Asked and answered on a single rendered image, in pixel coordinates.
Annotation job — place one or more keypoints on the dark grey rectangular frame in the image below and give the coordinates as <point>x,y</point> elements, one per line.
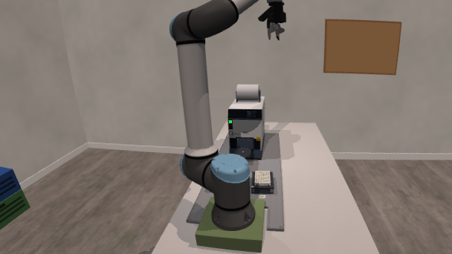
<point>262,189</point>

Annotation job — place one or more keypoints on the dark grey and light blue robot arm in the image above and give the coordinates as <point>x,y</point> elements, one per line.
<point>226,175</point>

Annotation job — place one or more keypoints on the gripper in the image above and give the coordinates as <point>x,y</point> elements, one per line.
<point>273,20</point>

